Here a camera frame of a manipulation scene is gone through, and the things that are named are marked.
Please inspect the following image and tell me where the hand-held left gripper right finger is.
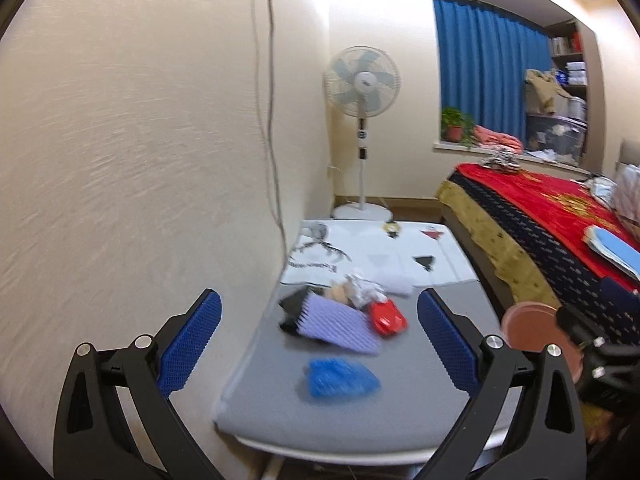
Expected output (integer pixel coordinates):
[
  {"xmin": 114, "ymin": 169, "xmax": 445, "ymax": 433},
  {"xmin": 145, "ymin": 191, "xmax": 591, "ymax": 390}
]
[{"xmin": 416, "ymin": 288, "xmax": 588, "ymax": 480}]

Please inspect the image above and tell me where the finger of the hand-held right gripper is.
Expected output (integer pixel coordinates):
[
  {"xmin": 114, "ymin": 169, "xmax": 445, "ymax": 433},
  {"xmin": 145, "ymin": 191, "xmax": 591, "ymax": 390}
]
[
  {"xmin": 599, "ymin": 276, "xmax": 640, "ymax": 346},
  {"xmin": 556, "ymin": 304, "xmax": 608, "ymax": 351}
]

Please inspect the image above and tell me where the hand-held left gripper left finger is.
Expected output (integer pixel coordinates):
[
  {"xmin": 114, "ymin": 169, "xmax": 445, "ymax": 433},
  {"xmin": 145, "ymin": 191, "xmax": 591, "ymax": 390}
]
[{"xmin": 52, "ymin": 288, "xmax": 226, "ymax": 480}]

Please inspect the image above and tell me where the pink plastic waste bin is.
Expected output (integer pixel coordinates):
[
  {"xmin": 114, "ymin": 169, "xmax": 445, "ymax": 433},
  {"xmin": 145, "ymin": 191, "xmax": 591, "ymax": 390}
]
[{"xmin": 500, "ymin": 301, "xmax": 586, "ymax": 383}]

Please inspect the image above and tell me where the purple snack packet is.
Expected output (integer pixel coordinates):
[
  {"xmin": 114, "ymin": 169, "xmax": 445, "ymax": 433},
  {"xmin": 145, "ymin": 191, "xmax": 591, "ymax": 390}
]
[{"xmin": 295, "ymin": 294, "xmax": 383, "ymax": 357}]

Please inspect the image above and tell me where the blue wrapper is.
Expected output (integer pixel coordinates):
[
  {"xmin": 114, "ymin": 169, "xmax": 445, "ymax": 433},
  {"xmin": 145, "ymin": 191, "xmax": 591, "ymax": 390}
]
[{"xmin": 304, "ymin": 358, "xmax": 382, "ymax": 402}]

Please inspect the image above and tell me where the beige paper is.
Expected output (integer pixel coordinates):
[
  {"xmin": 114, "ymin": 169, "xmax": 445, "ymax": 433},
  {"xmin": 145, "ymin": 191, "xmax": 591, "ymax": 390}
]
[{"xmin": 324, "ymin": 284, "xmax": 352, "ymax": 307}]

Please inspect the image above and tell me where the blue folded cloth stack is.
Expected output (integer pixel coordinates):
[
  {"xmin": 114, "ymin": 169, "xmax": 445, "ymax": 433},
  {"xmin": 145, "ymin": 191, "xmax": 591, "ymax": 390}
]
[{"xmin": 583, "ymin": 225, "xmax": 640, "ymax": 282}]

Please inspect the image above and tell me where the white plaid quilt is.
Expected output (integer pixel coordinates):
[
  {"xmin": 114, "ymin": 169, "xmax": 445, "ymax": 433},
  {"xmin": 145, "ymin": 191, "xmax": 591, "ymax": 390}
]
[{"xmin": 612, "ymin": 162, "xmax": 640, "ymax": 242}]

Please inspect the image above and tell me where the light blue garment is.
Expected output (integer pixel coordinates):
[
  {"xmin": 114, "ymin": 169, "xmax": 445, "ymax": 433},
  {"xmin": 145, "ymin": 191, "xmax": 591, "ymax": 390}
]
[{"xmin": 587, "ymin": 176, "xmax": 619, "ymax": 207}]

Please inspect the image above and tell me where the yellow bed sheet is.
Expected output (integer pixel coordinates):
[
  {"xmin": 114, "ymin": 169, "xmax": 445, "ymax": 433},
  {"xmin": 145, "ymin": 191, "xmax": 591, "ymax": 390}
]
[{"xmin": 434, "ymin": 179, "xmax": 563, "ymax": 312}]

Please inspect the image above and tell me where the white printed cloth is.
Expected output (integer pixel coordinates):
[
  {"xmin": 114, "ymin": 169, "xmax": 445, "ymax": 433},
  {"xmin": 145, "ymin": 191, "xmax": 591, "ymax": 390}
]
[{"xmin": 279, "ymin": 219, "xmax": 479, "ymax": 290}]

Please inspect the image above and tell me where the bed with red blanket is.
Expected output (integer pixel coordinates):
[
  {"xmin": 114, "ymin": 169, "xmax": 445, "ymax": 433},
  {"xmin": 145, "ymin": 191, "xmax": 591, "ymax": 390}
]
[{"xmin": 446, "ymin": 162, "xmax": 640, "ymax": 313}]

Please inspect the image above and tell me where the grey headboard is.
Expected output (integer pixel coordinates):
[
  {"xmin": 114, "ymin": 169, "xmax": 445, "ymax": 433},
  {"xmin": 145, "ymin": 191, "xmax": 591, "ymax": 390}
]
[{"xmin": 618, "ymin": 138, "xmax": 640, "ymax": 167}]

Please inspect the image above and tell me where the clear plastic storage box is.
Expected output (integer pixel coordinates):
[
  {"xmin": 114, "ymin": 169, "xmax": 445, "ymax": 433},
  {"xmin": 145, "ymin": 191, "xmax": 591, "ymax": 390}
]
[{"xmin": 525, "ymin": 111, "xmax": 587, "ymax": 164}]

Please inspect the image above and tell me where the striped cloth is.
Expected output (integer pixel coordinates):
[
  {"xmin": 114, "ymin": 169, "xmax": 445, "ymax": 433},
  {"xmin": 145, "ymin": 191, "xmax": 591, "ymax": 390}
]
[{"xmin": 479, "ymin": 149, "xmax": 522, "ymax": 174}]

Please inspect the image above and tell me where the grey storage box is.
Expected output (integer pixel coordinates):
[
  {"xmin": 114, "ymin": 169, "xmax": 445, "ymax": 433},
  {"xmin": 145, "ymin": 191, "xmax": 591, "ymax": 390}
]
[{"xmin": 560, "ymin": 95, "xmax": 587, "ymax": 122}]

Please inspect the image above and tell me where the pink cloth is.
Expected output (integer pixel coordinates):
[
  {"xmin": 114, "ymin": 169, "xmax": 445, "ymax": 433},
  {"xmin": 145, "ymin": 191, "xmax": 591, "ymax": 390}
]
[{"xmin": 472, "ymin": 125, "xmax": 524, "ymax": 155}]

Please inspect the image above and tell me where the beige clothes pile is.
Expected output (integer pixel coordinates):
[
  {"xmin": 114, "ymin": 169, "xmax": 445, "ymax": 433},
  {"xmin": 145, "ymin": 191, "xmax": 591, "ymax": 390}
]
[{"xmin": 523, "ymin": 68, "xmax": 574, "ymax": 117}]

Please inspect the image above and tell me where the potted green plant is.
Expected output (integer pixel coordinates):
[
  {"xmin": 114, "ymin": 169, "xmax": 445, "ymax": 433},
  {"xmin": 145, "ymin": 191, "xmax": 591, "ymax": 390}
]
[{"xmin": 440, "ymin": 106, "xmax": 477, "ymax": 149}]

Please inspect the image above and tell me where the wooden bookshelf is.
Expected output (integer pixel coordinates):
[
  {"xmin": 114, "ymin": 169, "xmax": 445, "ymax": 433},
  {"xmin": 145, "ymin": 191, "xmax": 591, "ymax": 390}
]
[{"xmin": 544, "ymin": 19, "xmax": 599, "ymax": 111}]

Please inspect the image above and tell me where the blue curtain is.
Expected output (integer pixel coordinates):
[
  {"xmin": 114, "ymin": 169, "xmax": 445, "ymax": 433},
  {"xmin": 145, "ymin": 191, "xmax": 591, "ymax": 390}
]
[{"xmin": 432, "ymin": 0, "xmax": 557, "ymax": 147}]

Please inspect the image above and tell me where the white standing fan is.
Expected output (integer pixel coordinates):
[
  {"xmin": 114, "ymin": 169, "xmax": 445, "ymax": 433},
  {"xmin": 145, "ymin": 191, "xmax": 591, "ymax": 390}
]
[{"xmin": 322, "ymin": 46, "xmax": 403, "ymax": 221}]

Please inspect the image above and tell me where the grey wall cable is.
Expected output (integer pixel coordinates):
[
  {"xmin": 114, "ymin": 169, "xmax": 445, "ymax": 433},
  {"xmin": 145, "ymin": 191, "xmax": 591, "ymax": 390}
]
[{"xmin": 246, "ymin": 0, "xmax": 287, "ymax": 263}]

